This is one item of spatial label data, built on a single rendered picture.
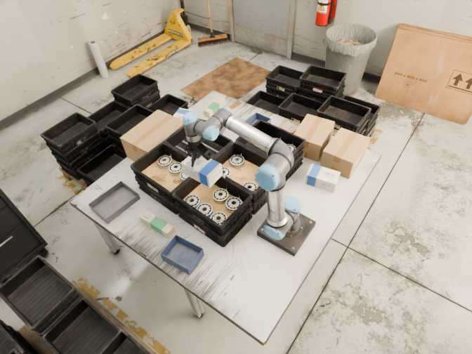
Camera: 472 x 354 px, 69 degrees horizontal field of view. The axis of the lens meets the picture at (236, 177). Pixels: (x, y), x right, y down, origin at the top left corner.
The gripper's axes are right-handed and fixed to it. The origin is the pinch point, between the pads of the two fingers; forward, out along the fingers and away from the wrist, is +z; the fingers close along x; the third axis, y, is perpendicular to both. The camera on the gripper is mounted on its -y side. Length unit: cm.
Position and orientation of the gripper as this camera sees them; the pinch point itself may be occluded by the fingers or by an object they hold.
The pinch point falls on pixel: (201, 166)
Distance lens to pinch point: 195.6
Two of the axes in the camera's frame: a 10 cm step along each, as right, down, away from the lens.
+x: -5.9, 6.2, -5.3
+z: 0.6, 6.8, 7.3
